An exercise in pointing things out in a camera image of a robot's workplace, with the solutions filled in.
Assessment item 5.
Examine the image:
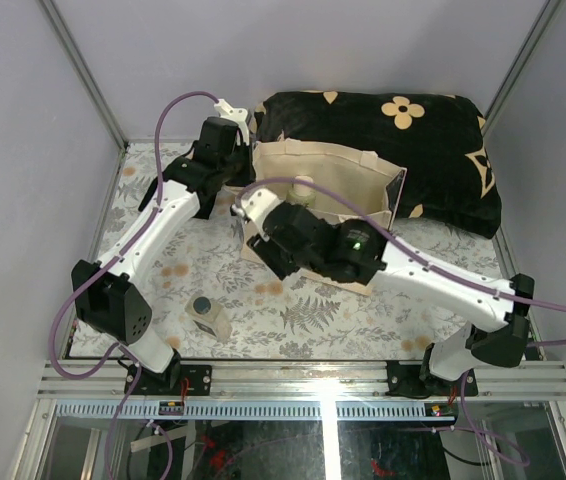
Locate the green bottle cream cap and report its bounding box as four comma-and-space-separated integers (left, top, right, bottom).
286, 175, 316, 208

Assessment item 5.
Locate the beige canvas tote bag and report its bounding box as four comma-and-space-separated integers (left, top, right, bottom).
232, 139, 408, 297

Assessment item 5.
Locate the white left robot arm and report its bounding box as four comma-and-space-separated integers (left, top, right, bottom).
71, 109, 252, 395

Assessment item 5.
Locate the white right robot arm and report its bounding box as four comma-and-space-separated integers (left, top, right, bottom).
241, 201, 534, 395

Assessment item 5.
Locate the clear beige bottle black cap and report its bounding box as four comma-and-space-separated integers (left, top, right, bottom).
185, 295, 232, 343

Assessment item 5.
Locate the black floral plush pillow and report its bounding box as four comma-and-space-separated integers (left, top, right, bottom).
254, 91, 502, 239

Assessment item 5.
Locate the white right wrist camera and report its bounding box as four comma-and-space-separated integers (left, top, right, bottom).
232, 187, 282, 233

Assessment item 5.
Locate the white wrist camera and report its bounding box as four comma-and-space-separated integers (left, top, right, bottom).
214, 99, 250, 145
232, 187, 282, 233

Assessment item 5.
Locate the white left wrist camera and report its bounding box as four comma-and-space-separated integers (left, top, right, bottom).
214, 99, 250, 145

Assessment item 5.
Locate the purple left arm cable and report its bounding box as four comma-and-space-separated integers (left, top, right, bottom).
50, 90, 222, 480

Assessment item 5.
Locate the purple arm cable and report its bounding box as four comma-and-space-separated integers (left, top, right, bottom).
235, 175, 566, 466
50, 90, 222, 480

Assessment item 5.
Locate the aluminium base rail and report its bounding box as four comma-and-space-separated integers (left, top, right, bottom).
36, 360, 566, 421

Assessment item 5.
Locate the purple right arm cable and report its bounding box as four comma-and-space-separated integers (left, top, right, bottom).
235, 175, 566, 466

